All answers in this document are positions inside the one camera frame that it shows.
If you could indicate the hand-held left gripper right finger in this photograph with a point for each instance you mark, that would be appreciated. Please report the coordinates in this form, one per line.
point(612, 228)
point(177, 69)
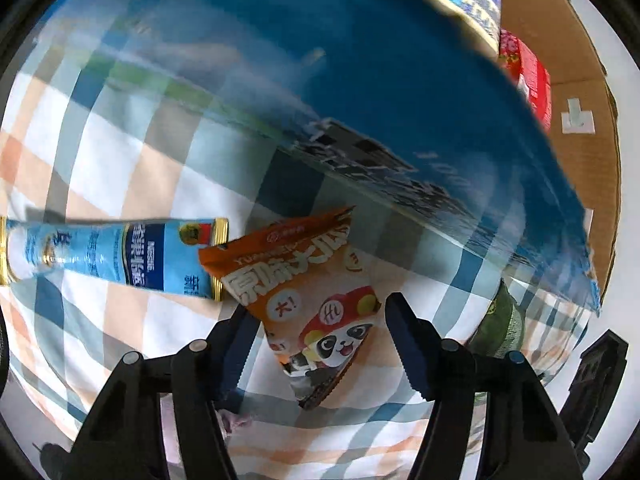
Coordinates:
point(406, 340)

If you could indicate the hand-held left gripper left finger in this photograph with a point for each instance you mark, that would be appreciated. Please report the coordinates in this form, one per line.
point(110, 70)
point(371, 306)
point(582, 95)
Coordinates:
point(239, 347)

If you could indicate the orange panda snack packet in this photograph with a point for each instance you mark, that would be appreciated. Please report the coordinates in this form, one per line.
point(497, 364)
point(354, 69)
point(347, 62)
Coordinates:
point(310, 305)

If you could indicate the blue snack bag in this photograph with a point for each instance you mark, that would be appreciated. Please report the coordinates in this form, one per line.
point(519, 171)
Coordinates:
point(380, 90)

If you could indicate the cardboard box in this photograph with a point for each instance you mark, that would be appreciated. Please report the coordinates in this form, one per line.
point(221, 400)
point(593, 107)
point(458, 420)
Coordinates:
point(575, 110)

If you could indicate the green packet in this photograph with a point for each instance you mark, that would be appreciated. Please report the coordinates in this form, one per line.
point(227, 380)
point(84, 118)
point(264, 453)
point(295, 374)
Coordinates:
point(500, 322)

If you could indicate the light blue tube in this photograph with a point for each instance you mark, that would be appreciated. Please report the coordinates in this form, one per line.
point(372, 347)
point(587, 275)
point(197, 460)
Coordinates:
point(110, 255)

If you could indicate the black stand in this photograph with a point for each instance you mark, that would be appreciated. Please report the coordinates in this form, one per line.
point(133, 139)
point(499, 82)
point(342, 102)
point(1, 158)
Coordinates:
point(592, 395)

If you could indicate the plaid blanket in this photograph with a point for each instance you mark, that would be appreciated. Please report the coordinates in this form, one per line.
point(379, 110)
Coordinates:
point(125, 160)

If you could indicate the red packet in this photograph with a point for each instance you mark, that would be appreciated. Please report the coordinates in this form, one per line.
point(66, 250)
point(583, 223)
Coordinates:
point(530, 75)

